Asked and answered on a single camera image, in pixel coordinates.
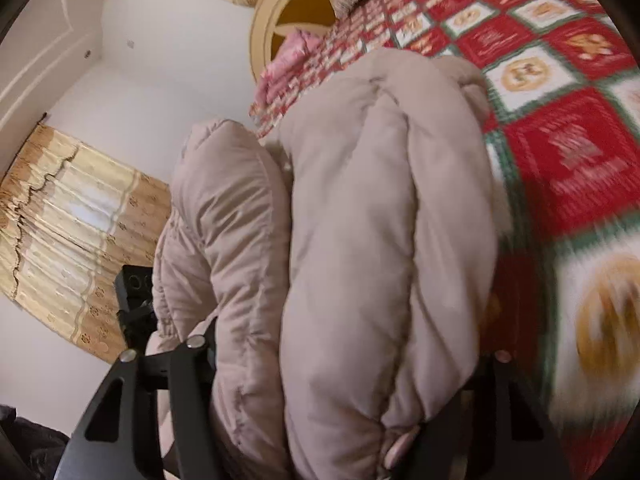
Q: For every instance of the white panelled door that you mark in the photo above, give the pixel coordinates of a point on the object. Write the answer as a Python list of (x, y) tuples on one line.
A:
[(45, 45)]

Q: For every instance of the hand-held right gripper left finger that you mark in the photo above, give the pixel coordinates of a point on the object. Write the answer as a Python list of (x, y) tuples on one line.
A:
[(192, 365)]

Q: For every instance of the red patchwork quilt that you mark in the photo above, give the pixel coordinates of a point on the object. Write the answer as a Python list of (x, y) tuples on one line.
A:
[(565, 170)]

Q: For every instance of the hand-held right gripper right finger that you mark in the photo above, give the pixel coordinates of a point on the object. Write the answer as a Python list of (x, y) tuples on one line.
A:
[(495, 405)]

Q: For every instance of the pink cloth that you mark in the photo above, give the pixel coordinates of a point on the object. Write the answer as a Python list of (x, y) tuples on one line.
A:
[(287, 62)]

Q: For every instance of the dark cloth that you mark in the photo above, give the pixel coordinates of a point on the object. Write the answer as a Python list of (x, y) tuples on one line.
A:
[(27, 440)]

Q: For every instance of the beige puffer jacket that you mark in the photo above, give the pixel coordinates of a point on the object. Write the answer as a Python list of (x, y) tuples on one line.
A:
[(375, 240)]

